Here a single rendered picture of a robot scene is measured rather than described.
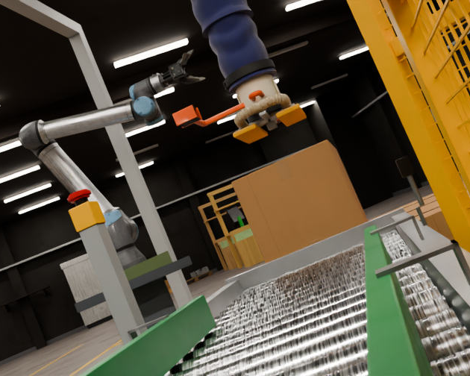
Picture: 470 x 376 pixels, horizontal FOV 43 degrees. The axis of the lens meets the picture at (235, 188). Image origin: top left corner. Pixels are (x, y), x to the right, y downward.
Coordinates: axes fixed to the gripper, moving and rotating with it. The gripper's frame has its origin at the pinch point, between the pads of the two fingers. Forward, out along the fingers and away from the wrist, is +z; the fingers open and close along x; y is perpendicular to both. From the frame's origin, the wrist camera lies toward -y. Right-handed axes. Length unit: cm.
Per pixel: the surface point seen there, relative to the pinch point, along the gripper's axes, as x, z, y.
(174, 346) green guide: -99, -2, 164
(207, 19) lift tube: 4.9, 15.7, 36.0
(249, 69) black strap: -22.3, 23.7, 37.9
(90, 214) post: -62, -28, 121
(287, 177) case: -71, 22, 55
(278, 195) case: -75, 16, 55
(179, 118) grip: -34, -6, 61
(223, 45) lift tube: -8.0, 17.5, 36.3
